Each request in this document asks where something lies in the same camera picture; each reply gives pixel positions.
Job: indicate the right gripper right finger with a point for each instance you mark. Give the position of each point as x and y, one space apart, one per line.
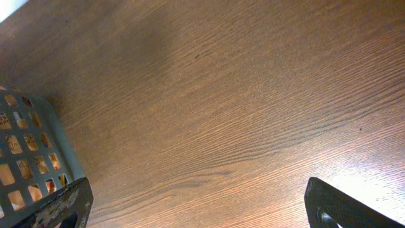
326 206

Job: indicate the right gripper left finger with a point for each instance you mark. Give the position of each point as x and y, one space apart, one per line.
69 206

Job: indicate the grey plastic basket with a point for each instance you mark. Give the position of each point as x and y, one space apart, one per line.
36 157

